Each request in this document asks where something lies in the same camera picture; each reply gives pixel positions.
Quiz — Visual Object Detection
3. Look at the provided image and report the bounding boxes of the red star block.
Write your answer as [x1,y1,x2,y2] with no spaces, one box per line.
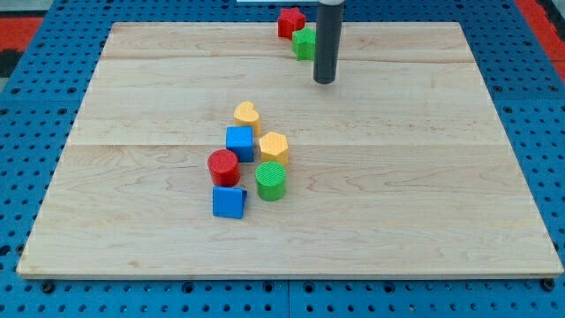
[277,7,305,40]

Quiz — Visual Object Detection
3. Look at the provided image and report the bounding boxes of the red cylinder block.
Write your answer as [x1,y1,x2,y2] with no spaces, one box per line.
[207,149,240,187]

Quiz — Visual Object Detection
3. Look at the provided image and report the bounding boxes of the green cylinder block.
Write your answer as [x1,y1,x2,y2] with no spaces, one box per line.
[255,162,286,201]

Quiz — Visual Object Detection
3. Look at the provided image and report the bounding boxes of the yellow hexagon block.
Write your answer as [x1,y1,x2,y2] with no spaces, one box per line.
[259,132,290,166]

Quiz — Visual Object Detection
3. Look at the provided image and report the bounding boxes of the blue cube block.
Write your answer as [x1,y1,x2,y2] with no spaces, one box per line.
[226,126,254,163]

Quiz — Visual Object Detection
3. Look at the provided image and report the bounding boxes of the yellow heart block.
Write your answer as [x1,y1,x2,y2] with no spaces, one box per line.
[233,101,261,138]

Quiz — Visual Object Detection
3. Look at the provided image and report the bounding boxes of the light wooden board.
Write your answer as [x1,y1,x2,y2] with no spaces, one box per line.
[17,22,563,280]

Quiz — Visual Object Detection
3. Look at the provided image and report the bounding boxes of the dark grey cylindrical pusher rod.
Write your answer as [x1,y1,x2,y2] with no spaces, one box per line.
[313,0,345,85]

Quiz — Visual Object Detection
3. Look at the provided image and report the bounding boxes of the blue triangular prism block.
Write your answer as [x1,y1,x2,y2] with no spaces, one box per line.
[212,186,247,219]

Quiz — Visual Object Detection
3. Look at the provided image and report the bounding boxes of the green star block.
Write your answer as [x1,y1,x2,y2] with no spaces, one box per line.
[292,26,316,61]

